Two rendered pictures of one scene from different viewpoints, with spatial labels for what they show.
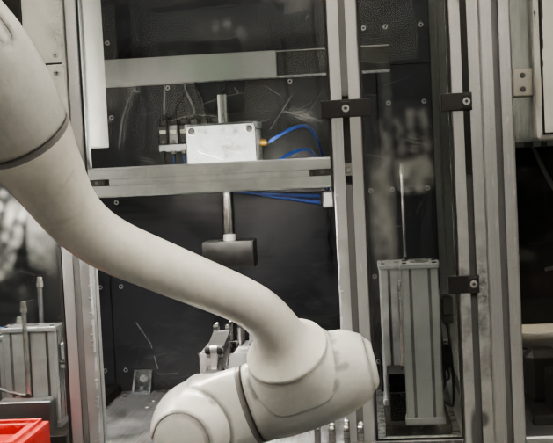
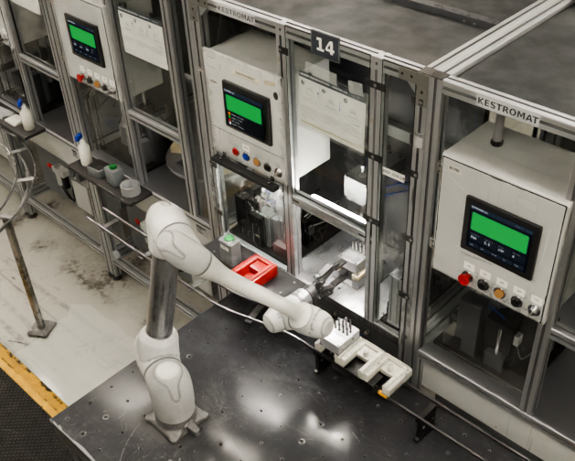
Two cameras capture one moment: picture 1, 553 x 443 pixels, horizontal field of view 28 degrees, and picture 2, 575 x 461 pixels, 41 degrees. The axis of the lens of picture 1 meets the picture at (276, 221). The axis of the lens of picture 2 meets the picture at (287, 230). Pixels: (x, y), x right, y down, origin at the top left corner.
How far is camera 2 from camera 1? 2.20 m
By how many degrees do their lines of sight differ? 51
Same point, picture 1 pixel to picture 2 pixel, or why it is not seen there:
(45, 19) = (279, 143)
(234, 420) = (285, 324)
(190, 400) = (272, 315)
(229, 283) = (271, 303)
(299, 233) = not seen: hidden behind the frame
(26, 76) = (189, 264)
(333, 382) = (308, 332)
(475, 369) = (406, 320)
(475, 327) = (407, 308)
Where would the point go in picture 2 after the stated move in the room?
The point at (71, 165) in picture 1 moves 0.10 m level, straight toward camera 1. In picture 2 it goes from (211, 275) to (196, 293)
